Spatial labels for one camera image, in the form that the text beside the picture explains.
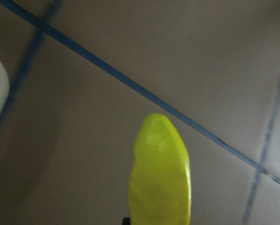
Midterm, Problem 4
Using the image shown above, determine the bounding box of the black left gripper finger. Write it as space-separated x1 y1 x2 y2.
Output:
122 217 131 225

